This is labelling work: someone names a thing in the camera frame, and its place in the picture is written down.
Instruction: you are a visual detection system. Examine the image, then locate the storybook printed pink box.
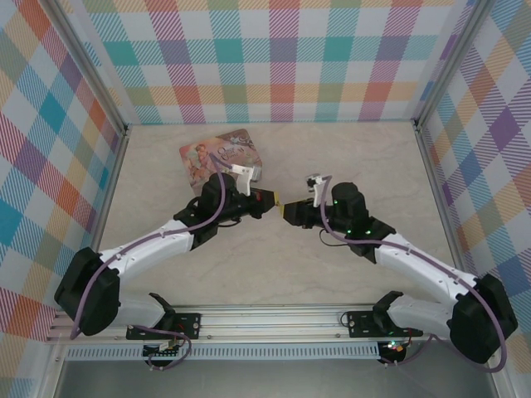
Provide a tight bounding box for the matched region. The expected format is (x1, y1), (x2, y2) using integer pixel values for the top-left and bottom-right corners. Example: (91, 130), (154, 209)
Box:
(178, 129), (261, 192)

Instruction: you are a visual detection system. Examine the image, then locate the orange connector with green light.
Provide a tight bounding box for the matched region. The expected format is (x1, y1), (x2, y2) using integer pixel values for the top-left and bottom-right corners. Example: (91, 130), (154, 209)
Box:
(380, 338), (407, 354)

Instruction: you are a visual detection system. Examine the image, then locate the small green circuit board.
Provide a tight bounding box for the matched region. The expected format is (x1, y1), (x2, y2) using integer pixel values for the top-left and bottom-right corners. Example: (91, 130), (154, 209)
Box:
(143, 339), (183, 360)

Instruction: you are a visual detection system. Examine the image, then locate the aluminium table edge rail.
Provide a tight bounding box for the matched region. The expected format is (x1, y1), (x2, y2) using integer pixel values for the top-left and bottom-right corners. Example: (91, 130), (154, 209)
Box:
(413, 119), (522, 398)
(41, 124), (133, 398)

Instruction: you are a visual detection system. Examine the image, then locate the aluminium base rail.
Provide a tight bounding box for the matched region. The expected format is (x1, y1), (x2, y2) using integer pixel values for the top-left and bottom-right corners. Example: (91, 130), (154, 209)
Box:
(45, 304), (428, 343)

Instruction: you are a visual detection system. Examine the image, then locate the white slotted cable duct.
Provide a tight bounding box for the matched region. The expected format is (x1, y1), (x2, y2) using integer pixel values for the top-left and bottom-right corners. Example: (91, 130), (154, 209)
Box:
(66, 342), (381, 361)

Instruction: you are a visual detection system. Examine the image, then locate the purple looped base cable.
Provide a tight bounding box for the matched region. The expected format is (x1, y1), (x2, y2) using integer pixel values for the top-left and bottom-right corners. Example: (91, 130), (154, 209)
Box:
(128, 324), (193, 371)

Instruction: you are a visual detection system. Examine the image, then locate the aluminium frame post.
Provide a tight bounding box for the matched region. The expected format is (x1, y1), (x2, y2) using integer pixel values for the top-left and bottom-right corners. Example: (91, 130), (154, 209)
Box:
(412, 0), (498, 130)
(51, 0), (132, 138)

